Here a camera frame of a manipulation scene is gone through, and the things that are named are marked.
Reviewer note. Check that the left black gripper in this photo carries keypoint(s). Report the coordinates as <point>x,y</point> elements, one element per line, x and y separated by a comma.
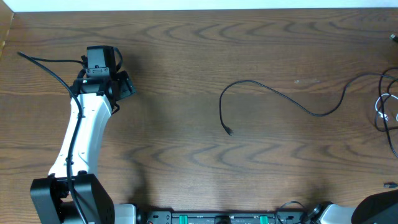
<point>126,86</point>

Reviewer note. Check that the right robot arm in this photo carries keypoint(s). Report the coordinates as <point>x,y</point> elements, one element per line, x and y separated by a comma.
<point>375,209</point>

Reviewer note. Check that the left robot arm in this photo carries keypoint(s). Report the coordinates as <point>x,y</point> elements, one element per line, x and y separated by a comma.
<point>72,193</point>

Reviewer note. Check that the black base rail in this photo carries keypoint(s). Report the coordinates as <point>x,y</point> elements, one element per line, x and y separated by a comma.
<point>233,217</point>

